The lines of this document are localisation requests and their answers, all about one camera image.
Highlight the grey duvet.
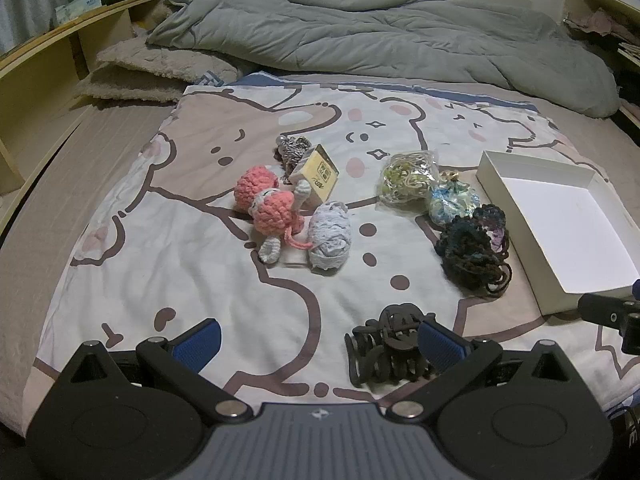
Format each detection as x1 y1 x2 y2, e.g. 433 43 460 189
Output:
145 0 621 119

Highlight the wooden headboard shelf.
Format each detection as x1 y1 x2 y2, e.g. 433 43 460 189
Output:
0 0 166 233

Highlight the black hair claw clip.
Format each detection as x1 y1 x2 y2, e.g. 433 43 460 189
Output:
344 304 441 387

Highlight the white cardboard box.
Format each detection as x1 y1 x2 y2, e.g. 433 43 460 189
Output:
475 150 640 316

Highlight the small yellow cardboard box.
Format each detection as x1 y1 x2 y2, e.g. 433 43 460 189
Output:
290 144 342 206

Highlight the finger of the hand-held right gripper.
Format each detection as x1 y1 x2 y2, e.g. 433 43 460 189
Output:
577 280 640 356

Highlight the grey yarn ball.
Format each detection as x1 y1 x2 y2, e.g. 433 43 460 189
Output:
306 201 353 274

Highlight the pile of black hair ties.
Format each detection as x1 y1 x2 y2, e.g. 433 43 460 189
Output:
442 255 513 297

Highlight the tissue pack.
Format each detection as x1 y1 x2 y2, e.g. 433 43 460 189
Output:
54 0 104 24

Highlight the beige fluffy pillow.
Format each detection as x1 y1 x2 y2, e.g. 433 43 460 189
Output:
75 0 242 106

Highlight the blue floral scrunchie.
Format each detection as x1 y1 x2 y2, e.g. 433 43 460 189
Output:
427 171 474 227

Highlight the bear printed blanket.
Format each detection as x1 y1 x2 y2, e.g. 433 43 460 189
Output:
37 71 640 418

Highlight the wooden bedside shelf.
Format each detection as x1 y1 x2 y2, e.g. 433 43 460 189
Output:
562 0 640 128

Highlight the pink crochet doll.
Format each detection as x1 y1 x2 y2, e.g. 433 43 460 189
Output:
235 164 321 264

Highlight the clear bag of hair ties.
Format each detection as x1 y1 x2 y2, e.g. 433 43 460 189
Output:
378 150 439 209

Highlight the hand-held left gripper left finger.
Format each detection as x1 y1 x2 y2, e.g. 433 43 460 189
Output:
65 317 253 423

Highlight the dark knitted scrunchie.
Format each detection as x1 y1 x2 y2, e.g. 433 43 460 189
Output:
435 205 508 275

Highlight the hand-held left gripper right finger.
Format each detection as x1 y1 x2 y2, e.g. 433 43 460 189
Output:
386 321 583 418

